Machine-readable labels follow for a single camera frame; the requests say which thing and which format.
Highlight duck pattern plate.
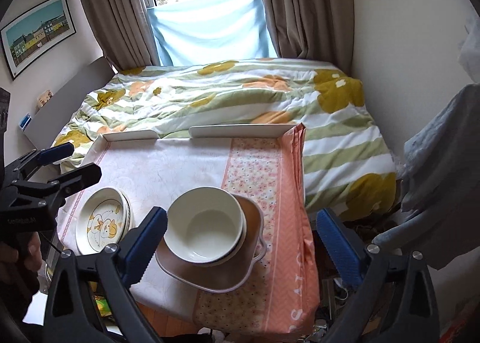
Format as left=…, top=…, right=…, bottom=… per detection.
left=75, top=188, right=125, bottom=255

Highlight plain white plate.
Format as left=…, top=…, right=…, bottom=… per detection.
left=120, top=191, right=133, bottom=238

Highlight cream bowl with bear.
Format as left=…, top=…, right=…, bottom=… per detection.
left=163, top=187, right=243, bottom=263

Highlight pink square bowl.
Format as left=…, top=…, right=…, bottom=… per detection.
left=155, top=194, right=268, bottom=293

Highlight white small bowl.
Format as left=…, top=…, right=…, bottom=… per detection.
left=205, top=214, right=247, bottom=266

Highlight yellow bear plate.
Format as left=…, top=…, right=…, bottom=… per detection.
left=124, top=196, right=135, bottom=230

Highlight person's left hand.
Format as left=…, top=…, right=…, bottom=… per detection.
left=0, top=232, right=42, bottom=278

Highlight blue white card box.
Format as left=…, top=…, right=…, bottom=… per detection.
left=19, top=114, right=32, bottom=131

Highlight grey headboard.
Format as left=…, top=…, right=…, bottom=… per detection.
left=24, top=57, right=115, bottom=149

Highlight red patterned rug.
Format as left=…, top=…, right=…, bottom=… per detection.
left=439, top=308, right=480, bottom=343

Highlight small bear box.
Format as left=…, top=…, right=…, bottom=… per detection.
left=37, top=89, right=53, bottom=109

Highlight framed houses picture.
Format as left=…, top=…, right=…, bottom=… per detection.
left=1, top=0, right=77, bottom=80

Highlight floral green striped duvet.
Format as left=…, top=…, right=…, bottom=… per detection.
left=55, top=59, right=396, bottom=221

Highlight grey hanging clothes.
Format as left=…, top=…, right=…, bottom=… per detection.
left=373, top=84, right=479, bottom=270

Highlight pink floral tablecloth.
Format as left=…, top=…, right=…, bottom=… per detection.
left=55, top=122, right=322, bottom=338

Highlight left brown curtain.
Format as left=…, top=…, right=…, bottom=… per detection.
left=80, top=0, right=160, bottom=71

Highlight brown curtain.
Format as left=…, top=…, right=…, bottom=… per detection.
left=262, top=0, right=355, bottom=74
left=80, top=0, right=160, bottom=71

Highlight white hanging garment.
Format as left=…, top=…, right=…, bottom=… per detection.
left=458, top=14, right=480, bottom=83

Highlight light blue cloth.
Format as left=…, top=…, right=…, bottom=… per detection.
left=147, top=0, right=278, bottom=67

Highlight right brown curtain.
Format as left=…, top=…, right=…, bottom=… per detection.
left=262, top=0, right=355, bottom=74

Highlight white table rail left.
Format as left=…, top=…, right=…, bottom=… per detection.
left=103, top=130, right=158, bottom=142

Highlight white table rail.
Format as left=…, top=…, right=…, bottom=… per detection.
left=189, top=124, right=295, bottom=138
left=103, top=130, right=158, bottom=142

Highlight white table rail right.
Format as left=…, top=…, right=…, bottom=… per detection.
left=189, top=124, right=295, bottom=138

